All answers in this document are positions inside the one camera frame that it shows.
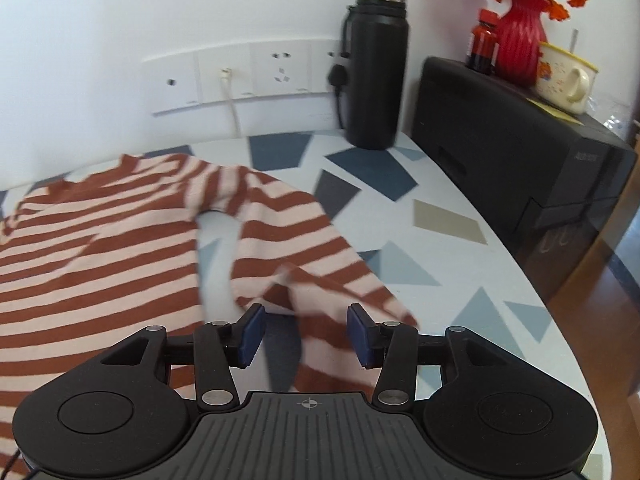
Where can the red medicine bottle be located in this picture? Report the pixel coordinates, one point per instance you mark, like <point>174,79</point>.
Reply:
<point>481,47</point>

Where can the clear plastic wrap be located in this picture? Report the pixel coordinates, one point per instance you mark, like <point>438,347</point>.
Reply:
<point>615,115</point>

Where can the white spoon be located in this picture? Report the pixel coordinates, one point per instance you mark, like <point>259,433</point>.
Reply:
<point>574,40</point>

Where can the red ribbed vase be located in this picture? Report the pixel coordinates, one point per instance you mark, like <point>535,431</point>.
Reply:
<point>520,40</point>

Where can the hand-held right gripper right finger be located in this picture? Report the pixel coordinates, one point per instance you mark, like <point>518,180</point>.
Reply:
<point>362,335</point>

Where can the yellow paper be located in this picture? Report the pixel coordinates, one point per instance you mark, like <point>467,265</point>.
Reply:
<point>560,112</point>

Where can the white wall socket panel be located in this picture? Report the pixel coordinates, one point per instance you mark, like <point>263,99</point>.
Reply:
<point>270,75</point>

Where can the cream floral mug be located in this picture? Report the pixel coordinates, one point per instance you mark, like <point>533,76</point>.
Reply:
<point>555,80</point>

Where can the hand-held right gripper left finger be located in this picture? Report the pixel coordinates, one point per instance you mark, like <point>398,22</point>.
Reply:
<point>252,335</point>

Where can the brown white striped sweater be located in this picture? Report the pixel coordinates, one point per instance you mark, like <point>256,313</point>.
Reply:
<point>100,260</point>

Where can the geometric patterned tablecloth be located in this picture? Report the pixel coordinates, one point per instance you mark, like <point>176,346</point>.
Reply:
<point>450,260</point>

